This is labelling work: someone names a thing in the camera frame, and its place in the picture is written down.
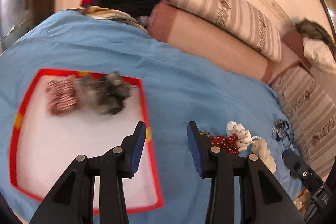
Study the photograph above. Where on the red framed white tray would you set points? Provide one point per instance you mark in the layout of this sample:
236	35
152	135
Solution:
52	148

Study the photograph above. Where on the blue ribbon hair bow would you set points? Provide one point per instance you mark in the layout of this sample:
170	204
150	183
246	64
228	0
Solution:
279	128

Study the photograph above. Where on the red polka dot scrunchie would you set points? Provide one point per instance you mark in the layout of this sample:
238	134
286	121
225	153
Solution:
223	141

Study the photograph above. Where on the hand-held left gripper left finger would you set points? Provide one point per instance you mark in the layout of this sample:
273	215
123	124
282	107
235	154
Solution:
137	150

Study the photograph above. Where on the white pillow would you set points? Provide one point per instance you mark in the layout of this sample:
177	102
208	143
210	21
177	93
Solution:
319	54

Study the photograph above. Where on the red white striped scrunchie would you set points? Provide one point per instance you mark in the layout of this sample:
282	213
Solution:
60	98

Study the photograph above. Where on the cream scrunchie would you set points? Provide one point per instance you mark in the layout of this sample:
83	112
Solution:
262	150

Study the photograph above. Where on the grey scrunchie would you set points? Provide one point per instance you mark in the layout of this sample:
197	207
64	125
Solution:
110	95

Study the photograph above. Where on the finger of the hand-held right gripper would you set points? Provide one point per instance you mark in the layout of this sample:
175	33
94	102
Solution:
288	158

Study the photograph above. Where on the white polka dot scrunchie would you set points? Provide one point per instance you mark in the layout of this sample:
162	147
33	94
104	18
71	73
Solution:
241	134

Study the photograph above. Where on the striped floral cushion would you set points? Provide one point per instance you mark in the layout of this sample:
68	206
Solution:
309	108
223	8

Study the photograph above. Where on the pink bolster cushion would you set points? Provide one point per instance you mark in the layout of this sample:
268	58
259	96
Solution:
204	40

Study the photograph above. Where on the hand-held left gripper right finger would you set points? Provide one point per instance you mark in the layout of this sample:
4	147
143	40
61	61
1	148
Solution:
194	150

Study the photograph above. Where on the blue blanket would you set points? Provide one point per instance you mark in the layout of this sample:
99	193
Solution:
170	77

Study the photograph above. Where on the brown patterned scrunchie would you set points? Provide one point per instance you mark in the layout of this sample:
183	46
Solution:
204	133

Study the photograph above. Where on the yellow patterned cloth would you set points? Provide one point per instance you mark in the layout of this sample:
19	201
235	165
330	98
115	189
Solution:
110	14

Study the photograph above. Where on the brown pink cushion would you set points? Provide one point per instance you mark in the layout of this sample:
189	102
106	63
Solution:
294	43

